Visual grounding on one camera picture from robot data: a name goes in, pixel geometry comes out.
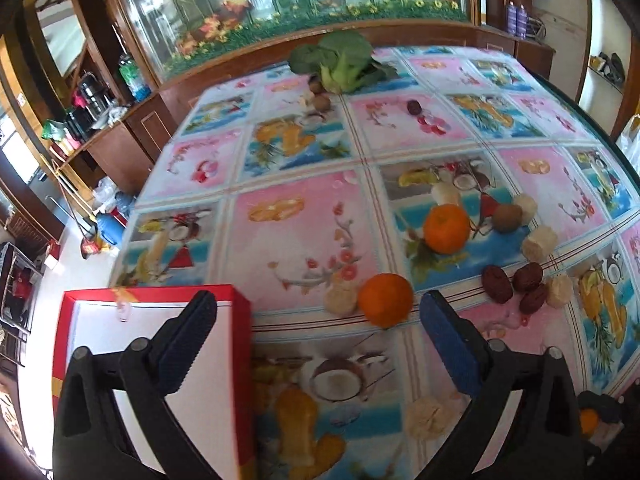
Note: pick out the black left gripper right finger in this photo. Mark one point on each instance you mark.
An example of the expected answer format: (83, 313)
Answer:
(543, 441)

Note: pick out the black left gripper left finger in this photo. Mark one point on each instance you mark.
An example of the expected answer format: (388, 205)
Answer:
(91, 440)

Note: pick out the red white shallow box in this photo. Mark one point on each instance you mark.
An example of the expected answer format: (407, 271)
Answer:
(214, 402)

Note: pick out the dark red jujube date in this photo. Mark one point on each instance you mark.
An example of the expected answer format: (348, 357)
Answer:
(496, 284)

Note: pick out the orange tangerine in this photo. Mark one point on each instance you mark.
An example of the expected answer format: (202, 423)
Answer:
(385, 300)
(446, 229)

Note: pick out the brown kiwi fruit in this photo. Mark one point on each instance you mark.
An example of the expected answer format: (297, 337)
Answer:
(507, 218)

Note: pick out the blue thermos flask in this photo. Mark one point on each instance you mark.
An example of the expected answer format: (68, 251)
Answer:
(110, 229)

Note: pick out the colourful fruit print tablecloth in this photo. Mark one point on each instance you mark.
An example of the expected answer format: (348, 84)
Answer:
(260, 191)

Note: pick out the wooden low cabinet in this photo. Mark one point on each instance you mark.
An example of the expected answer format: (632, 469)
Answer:
(128, 150)

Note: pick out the black thermos pot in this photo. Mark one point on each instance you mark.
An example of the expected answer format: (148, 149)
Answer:
(94, 94)

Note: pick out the green label water bottle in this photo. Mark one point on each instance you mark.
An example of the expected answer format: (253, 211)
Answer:
(133, 77)

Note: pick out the far dark jujube date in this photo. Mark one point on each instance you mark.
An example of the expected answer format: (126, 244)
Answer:
(414, 107)

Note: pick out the small brown longan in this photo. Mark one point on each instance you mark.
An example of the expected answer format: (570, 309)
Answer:
(321, 103)
(315, 85)

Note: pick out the purple spray bottle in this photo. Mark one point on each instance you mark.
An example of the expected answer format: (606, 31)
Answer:
(511, 19)
(521, 22)

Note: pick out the green bok choy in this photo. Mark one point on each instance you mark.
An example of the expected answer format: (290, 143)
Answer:
(343, 61)

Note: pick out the flower bamboo glass screen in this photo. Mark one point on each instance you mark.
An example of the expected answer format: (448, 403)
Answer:
(295, 5)

